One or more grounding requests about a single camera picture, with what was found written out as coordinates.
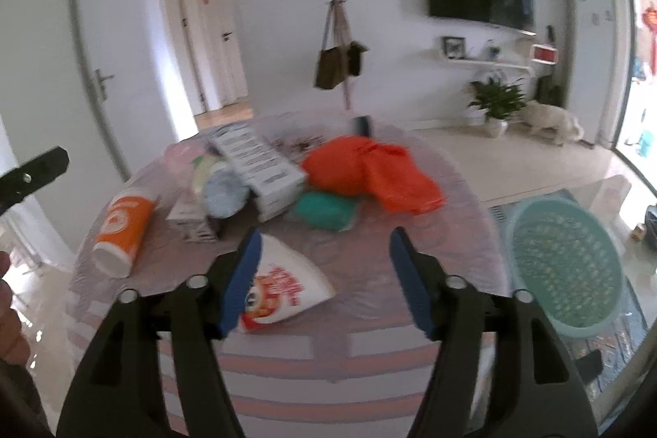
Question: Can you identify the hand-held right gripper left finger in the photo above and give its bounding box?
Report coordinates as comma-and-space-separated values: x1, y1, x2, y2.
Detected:
55, 227, 265, 438

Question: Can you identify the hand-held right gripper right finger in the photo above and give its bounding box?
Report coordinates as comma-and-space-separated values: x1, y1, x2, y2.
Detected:
389, 227, 601, 438

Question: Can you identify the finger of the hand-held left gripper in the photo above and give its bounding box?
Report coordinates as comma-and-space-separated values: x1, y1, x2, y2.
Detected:
0, 147, 71, 216

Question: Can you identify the white red snack bag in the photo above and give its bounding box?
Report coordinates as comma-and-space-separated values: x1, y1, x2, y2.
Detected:
237, 233, 337, 333

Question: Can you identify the clear plastic bottle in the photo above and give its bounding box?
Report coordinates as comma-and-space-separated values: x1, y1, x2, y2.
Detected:
192, 156, 252, 218

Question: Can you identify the orange paper cup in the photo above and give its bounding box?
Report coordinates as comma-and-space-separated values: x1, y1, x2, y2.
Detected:
92, 186, 159, 279

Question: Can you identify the green cloth packet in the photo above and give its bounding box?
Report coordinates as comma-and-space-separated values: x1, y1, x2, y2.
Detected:
287, 190, 360, 232

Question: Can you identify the white carton box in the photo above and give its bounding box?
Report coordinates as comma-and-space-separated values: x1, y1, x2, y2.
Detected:
208, 122, 309, 223

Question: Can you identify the orange cloth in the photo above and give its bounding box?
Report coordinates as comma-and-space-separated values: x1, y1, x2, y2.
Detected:
300, 135, 446, 216

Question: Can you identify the light green laundry basket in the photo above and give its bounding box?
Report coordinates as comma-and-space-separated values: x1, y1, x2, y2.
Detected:
505, 197, 648, 339

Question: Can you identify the black shoulder bag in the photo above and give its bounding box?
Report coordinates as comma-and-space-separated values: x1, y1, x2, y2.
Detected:
346, 40, 369, 77

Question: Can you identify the person's left hand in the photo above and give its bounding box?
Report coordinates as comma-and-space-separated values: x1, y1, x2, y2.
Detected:
0, 250, 32, 362

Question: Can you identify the small white carton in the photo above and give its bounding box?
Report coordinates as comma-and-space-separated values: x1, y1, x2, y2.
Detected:
167, 197, 221, 244

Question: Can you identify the pink plastic bag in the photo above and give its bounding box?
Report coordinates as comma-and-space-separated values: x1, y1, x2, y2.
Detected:
164, 143, 206, 173

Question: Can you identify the printed paper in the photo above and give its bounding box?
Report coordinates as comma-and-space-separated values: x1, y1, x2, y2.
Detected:
272, 130, 329, 158

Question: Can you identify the white door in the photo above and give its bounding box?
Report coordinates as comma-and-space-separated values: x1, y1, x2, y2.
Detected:
175, 0, 247, 110
69, 0, 178, 182

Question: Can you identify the potted green plant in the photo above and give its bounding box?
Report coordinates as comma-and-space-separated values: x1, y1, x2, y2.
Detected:
467, 76, 527, 138

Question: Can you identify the white dog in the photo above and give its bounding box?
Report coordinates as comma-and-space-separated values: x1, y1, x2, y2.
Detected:
518, 99, 586, 146

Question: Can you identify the brown tote bag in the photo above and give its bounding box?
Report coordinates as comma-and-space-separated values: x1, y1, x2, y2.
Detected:
314, 2, 352, 91

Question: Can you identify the dark guitar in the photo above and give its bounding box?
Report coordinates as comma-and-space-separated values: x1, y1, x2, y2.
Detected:
536, 25, 563, 108

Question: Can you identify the white inner door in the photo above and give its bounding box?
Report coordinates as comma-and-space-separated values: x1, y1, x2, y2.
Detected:
175, 0, 247, 110

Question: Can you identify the white refrigerator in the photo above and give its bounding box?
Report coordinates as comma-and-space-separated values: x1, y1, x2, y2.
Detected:
565, 0, 617, 146

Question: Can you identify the curved white wall shelf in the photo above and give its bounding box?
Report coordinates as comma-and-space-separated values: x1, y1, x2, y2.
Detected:
426, 53, 535, 72

